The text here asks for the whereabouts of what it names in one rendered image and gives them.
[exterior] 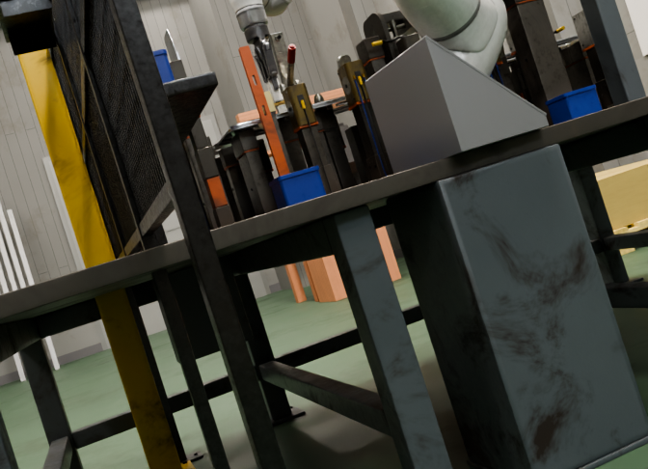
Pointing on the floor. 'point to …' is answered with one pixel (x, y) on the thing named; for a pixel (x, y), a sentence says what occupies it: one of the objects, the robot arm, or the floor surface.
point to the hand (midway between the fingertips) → (275, 91)
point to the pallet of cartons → (626, 197)
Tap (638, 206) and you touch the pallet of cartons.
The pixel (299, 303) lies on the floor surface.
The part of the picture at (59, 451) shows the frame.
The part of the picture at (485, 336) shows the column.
